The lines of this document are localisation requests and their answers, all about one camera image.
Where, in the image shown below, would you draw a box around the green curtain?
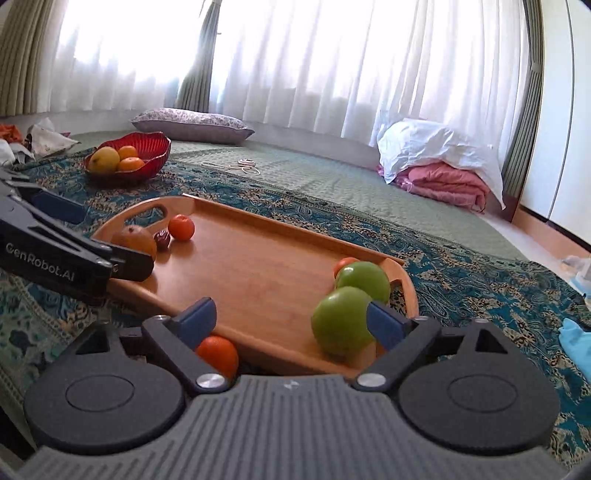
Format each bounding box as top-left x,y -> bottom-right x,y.
0,0 -> 70,117
501,0 -> 546,209
175,0 -> 225,114

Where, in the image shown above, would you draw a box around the yellow mango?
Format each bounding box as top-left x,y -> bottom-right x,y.
89,146 -> 121,175

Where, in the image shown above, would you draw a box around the wooden tray with handles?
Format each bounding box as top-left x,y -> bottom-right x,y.
92,194 -> 420,379

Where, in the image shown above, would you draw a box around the small tangerine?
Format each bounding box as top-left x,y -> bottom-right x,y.
195,335 -> 240,380
333,257 -> 361,280
168,215 -> 196,241

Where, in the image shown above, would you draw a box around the light blue cloth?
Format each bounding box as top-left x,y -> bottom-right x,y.
558,318 -> 591,377

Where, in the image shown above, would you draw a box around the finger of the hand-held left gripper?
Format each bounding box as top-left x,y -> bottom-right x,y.
0,168 -> 89,241
88,240 -> 155,283

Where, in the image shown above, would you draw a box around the red glass bowl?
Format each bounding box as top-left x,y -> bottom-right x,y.
83,131 -> 172,186

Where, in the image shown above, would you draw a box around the white duvet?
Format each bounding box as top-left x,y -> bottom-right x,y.
377,118 -> 507,209

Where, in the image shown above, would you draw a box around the white sheer curtain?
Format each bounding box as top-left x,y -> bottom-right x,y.
46,0 -> 532,154

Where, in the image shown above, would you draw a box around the teal paisley blanket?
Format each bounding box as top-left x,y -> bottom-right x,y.
0,148 -> 591,468

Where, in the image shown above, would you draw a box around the white wardrobe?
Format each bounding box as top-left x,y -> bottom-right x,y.
519,0 -> 591,256

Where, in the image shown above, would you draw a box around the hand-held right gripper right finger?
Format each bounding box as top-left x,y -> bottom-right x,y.
353,300 -> 519,393

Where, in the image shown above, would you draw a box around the large rough orange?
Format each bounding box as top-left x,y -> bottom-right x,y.
111,225 -> 158,261

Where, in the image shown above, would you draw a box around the green quilted bedspread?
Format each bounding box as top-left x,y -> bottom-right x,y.
69,131 -> 527,262

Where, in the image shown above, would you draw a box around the white crumpled cloth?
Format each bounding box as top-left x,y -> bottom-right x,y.
25,117 -> 79,158

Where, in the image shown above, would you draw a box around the rubber bands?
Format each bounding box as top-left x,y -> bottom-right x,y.
201,158 -> 262,176

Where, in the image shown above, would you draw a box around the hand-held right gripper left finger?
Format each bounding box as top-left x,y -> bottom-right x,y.
74,298 -> 232,396

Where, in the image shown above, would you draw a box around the green apple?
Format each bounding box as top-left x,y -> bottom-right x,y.
335,261 -> 391,304
311,286 -> 384,357

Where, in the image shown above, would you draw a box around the floral grey pillow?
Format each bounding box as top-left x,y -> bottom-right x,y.
130,107 -> 256,145

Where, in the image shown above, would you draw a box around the pink folded blanket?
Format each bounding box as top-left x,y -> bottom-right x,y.
376,161 -> 491,214

